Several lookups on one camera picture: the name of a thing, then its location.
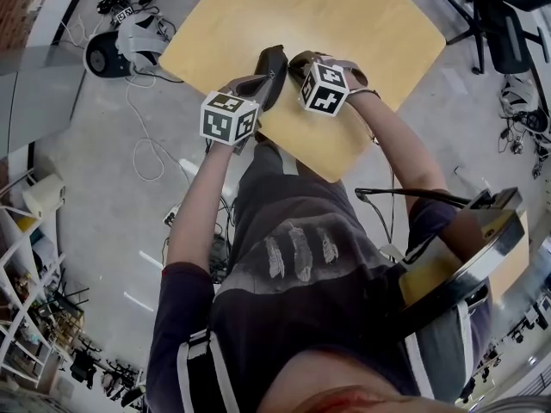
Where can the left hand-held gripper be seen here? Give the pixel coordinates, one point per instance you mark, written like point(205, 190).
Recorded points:
point(224, 121)

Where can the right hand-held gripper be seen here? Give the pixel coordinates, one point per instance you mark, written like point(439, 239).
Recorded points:
point(325, 88)

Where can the black glasses case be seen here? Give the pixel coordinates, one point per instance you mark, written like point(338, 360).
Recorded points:
point(275, 65)

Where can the person's left forearm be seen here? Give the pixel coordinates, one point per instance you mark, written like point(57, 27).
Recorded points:
point(202, 205)

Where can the person's right forearm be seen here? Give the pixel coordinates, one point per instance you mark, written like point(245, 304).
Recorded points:
point(400, 153)

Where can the white power strip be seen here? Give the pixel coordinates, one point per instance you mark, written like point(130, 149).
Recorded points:
point(171, 215)

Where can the white rounded helmet shell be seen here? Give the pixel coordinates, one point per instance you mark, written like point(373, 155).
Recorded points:
point(101, 58)

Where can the black office chair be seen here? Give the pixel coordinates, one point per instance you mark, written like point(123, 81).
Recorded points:
point(503, 28)

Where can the grey cabinet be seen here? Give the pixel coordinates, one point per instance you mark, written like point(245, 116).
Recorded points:
point(34, 101)

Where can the person's dark feather-print shirt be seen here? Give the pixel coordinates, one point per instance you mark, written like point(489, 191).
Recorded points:
point(310, 299)

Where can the grey and white harness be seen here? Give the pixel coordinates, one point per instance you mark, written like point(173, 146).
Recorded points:
point(525, 110)

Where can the white box appliance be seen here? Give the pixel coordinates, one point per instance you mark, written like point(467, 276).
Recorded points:
point(43, 196)

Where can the black waist-mounted device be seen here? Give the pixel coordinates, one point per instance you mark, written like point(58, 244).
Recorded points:
point(473, 248)

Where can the white metal shelf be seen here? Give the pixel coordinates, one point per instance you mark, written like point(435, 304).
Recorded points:
point(26, 282)

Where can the person's chin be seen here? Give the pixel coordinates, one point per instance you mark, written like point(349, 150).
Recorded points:
point(344, 396)

